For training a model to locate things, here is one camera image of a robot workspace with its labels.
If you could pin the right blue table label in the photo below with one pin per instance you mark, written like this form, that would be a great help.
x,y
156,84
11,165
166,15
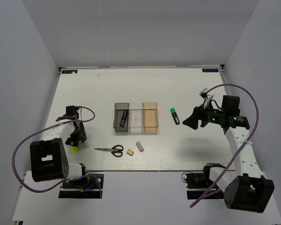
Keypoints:
x,y
210,70

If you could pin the grey transparent container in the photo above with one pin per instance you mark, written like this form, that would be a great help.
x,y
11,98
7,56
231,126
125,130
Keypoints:
x,y
118,110

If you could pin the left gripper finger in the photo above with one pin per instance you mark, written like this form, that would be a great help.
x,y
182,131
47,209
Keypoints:
x,y
69,141
81,139

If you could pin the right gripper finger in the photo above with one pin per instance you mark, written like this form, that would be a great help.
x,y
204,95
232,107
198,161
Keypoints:
x,y
192,121
196,111

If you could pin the clear transparent container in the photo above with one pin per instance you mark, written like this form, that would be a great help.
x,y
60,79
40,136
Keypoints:
x,y
135,118

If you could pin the blue table label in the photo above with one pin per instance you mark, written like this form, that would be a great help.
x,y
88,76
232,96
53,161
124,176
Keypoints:
x,y
69,71
210,70

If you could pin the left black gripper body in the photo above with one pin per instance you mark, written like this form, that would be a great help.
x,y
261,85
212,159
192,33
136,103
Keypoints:
x,y
79,133

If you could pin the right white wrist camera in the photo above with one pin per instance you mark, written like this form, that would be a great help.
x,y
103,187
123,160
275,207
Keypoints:
x,y
207,97

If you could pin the purple highlighter marker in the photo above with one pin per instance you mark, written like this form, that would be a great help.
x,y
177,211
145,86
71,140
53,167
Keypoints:
x,y
123,118

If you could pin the yellow highlighter marker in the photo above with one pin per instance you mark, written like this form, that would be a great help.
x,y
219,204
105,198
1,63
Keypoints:
x,y
74,148

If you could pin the green highlighter marker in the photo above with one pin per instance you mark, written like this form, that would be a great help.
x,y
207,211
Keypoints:
x,y
175,116

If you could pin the black handled scissors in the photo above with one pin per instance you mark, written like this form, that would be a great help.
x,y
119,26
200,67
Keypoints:
x,y
116,151

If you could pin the grey rectangular eraser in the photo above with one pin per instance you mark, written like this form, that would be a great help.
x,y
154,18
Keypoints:
x,y
139,146

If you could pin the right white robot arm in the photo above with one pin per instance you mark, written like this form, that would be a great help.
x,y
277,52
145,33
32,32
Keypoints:
x,y
245,188

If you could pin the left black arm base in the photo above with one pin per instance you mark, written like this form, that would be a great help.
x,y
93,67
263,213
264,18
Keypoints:
x,y
88,188

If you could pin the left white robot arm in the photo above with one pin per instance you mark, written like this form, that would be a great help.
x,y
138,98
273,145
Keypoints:
x,y
48,156

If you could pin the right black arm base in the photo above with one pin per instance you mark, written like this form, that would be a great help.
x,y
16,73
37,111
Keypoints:
x,y
196,184

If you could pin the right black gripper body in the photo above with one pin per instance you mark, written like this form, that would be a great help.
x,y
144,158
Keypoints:
x,y
211,116

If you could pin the left blue table label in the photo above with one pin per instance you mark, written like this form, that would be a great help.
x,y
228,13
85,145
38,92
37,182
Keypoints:
x,y
69,71

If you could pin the orange transparent container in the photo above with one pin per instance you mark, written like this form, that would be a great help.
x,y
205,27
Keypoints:
x,y
150,117

